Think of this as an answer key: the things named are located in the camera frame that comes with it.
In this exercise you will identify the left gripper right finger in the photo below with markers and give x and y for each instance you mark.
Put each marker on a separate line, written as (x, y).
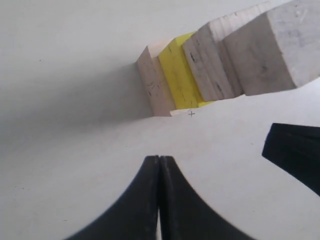
(184, 215)

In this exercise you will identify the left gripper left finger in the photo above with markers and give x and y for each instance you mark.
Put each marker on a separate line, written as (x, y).
(134, 215)

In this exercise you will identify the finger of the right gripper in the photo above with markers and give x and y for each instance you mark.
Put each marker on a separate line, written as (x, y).
(296, 150)

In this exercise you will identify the small light wooden cube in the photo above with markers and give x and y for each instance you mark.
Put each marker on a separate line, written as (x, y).
(278, 50)

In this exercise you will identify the medium striped wooden cube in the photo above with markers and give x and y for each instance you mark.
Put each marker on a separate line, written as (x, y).
(208, 57)

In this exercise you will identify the yellow painted cube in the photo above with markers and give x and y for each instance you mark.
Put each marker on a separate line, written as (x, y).
(178, 75)

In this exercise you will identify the large light wooden cube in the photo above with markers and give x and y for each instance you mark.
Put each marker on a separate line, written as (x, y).
(155, 82)

